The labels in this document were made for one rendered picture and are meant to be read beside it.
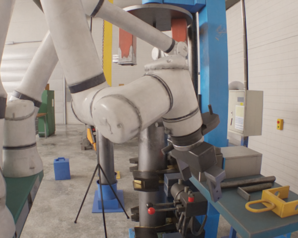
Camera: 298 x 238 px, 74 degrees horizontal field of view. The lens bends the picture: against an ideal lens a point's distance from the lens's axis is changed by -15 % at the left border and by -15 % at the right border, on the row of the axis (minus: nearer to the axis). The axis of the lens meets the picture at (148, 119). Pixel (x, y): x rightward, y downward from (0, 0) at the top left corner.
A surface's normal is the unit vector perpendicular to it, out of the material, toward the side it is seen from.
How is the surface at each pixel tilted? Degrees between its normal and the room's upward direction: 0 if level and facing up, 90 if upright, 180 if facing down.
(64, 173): 90
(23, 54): 90
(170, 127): 114
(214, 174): 25
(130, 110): 72
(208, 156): 96
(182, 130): 108
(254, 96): 90
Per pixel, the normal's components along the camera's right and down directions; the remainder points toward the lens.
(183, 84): 0.65, 0.07
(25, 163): 0.69, -0.30
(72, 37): 0.27, 0.26
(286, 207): 0.14, 0.11
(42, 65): 0.48, 0.07
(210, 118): -0.32, -0.88
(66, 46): -0.06, 0.36
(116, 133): -0.60, 0.53
